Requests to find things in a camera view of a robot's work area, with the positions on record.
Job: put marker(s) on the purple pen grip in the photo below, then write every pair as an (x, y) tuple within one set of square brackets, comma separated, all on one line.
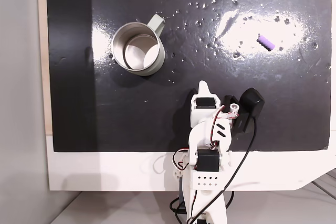
[(265, 42)]

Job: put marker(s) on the black table mat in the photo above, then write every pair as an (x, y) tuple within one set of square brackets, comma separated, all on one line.
[(157, 119)]

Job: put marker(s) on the sage green steel mug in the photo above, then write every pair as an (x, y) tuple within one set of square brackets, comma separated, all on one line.
[(155, 64)]

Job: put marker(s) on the black oval camera box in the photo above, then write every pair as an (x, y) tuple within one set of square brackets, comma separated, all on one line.
[(252, 103)]

